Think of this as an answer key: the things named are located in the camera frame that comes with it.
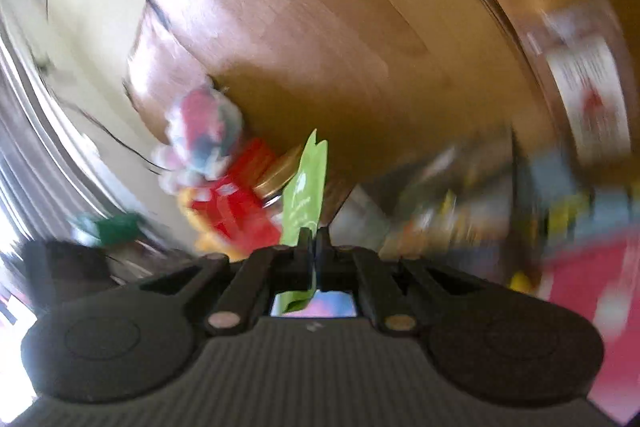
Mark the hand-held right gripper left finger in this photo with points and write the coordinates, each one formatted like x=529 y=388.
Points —
x=302 y=252

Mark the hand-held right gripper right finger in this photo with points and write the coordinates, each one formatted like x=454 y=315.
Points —
x=325 y=252

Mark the green snack packet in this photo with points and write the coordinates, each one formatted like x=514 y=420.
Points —
x=300 y=202

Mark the round clear nut jar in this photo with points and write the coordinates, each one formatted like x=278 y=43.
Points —
x=275 y=177

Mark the red gift box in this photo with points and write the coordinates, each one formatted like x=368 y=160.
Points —
x=235 y=202

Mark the yellow duck plush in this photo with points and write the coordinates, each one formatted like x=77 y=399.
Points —
x=210 y=243

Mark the dark sheep print box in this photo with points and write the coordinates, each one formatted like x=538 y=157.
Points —
x=450 y=207

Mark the pink blue plush toy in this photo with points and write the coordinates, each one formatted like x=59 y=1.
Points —
x=205 y=132

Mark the green bag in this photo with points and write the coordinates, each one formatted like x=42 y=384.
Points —
x=117 y=229

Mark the wood grain board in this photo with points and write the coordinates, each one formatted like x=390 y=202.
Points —
x=325 y=32

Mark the printed blanket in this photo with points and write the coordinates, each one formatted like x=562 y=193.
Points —
x=590 y=287

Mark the long black tape strip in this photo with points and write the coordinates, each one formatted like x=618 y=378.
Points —
x=152 y=2

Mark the tall square nut jar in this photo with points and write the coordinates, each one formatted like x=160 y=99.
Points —
x=585 y=82

